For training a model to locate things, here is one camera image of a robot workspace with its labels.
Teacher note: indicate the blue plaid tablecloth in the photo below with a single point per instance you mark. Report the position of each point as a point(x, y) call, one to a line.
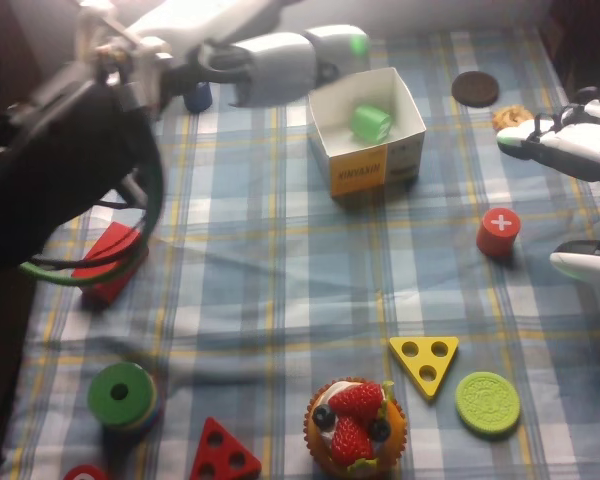
point(280, 275)

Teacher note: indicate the brown round cookie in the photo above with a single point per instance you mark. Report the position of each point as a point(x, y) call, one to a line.
point(475, 89)

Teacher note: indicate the green sandwich cookie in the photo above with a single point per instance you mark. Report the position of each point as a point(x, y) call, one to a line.
point(487, 405)

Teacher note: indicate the red rectangular block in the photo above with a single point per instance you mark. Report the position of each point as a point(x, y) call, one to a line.
point(110, 245)

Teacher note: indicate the red cylinder with white cross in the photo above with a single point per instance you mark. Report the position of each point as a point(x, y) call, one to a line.
point(497, 232)

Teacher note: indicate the yellow triangle block with holes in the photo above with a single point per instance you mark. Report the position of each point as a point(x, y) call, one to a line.
point(420, 357)

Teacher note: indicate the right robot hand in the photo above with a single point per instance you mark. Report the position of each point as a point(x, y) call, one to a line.
point(570, 140)

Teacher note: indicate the toy fruit cupcake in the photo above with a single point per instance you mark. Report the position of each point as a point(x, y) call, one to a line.
point(355, 425)

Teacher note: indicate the blue cylinder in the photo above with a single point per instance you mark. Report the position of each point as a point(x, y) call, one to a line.
point(197, 96)

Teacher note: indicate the red triangle block with holes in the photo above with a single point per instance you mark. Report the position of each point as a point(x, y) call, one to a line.
point(220, 455)

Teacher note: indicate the green cylinder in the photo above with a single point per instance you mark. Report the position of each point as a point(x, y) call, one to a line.
point(370, 122)

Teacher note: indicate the paper box with yellow print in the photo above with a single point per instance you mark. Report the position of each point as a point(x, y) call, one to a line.
point(365, 175)

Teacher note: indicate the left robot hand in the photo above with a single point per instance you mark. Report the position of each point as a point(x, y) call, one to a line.
point(280, 65)

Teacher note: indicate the tan pretzel cookie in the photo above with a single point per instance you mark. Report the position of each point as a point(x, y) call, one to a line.
point(512, 117)

